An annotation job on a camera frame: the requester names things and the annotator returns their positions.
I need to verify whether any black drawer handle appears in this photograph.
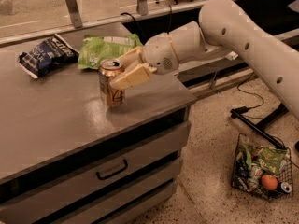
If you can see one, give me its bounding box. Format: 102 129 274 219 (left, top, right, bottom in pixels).
95 159 128 181

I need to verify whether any black wire basket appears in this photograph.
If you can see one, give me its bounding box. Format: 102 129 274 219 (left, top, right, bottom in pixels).
231 133 293 202

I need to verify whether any green chip bag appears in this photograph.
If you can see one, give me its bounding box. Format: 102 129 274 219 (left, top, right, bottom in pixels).
78 34 141 70

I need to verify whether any metal railing post left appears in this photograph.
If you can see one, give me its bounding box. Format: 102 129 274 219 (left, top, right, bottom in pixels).
65 0 82 28

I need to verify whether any black cable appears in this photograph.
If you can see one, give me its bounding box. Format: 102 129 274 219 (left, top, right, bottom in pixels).
236 71 265 110

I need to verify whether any grey drawer cabinet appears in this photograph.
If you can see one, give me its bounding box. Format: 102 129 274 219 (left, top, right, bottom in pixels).
0 105 192 224

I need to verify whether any green snack bag in basket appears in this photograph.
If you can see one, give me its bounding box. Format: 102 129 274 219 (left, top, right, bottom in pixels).
257 147 287 176

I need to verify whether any red apple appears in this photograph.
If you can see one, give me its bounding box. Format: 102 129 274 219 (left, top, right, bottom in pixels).
261 175 278 190

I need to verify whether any blue can in basket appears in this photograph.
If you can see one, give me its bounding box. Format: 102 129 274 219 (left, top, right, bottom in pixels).
277 182 292 194

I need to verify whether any orange soda can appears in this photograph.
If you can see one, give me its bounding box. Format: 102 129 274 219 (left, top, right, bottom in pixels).
99 58 125 107

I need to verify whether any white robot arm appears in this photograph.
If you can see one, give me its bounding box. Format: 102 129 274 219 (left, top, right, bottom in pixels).
110 0 299 119

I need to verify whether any blue chip bag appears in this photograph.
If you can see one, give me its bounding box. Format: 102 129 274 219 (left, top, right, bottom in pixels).
19 34 78 79

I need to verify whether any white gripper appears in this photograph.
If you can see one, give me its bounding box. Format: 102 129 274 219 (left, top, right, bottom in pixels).
109 33 179 90

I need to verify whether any metal railing post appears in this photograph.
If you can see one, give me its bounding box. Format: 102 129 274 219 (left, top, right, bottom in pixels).
65 0 82 28
136 0 148 16

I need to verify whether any metal railing post middle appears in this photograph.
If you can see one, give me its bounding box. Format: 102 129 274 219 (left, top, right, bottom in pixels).
136 0 148 16

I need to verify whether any black stand base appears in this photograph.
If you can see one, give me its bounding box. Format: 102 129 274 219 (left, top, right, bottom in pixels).
231 104 288 149

